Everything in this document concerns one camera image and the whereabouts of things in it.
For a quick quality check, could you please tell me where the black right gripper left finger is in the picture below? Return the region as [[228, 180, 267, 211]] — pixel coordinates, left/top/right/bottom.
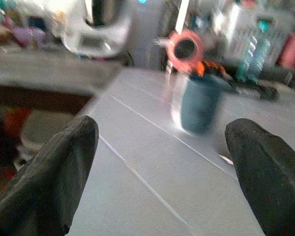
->
[[0, 115, 100, 236]]

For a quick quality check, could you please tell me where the white plastic bin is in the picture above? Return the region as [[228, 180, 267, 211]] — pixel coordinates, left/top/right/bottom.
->
[[19, 109, 79, 151]]

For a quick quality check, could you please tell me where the blue plastic bucket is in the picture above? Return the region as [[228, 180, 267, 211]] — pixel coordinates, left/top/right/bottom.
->
[[180, 73, 227, 135]]

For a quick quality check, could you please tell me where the red plastic stool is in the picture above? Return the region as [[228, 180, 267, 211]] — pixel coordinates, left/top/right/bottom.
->
[[3, 107, 33, 139]]

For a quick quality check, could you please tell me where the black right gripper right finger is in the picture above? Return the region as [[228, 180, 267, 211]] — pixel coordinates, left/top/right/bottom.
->
[[224, 118, 295, 236]]

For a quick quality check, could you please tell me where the white kitchen cooking machine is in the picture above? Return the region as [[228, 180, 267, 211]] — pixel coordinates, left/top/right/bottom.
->
[[60, 0, 133, 59]]

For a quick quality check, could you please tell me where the purple plastic bowl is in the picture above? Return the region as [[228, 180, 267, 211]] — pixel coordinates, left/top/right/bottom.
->
[[12, 26, 47, 49]]

